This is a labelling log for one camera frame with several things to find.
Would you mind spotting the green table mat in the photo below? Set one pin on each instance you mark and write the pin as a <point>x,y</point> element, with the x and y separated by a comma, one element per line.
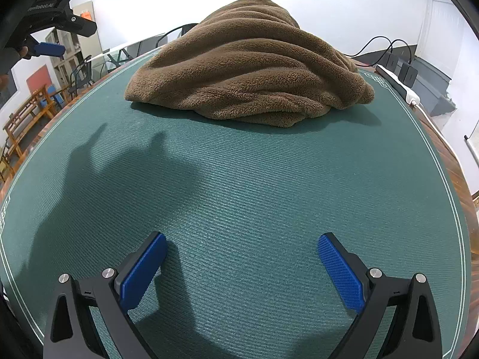
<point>239,179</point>

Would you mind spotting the red board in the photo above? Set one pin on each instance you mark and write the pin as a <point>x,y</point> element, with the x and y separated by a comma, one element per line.
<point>37,78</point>

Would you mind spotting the grey metal cabinet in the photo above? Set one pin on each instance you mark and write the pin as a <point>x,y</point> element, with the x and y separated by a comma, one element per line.
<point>69,50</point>

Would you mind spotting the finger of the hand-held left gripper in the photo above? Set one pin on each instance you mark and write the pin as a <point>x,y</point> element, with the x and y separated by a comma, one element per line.
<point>50,49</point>

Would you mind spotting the glass top table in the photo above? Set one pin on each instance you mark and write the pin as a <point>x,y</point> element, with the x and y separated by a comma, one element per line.
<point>131,46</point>

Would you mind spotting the brown fleece sweater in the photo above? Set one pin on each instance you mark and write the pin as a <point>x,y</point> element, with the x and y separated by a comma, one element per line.
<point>243,63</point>

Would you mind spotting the black metal chair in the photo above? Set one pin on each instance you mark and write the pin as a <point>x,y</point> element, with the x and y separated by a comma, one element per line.
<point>170,35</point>
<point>80,73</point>

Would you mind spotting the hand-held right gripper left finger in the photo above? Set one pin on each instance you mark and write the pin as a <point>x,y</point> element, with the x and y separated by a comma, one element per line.
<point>144,269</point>

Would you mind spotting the white door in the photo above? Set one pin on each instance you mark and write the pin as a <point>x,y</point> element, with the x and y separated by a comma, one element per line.
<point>445,26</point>

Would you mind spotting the white power strip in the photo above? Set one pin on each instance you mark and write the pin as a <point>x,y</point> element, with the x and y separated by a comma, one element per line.
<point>396,84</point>

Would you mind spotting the grey stair platform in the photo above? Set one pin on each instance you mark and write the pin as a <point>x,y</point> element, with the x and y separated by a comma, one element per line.
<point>430,82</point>

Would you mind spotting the wooden chair with blue seat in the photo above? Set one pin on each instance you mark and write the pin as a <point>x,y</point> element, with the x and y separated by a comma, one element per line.
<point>50,99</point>

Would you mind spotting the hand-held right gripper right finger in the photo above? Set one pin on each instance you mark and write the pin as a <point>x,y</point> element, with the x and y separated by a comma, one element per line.
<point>342,273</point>

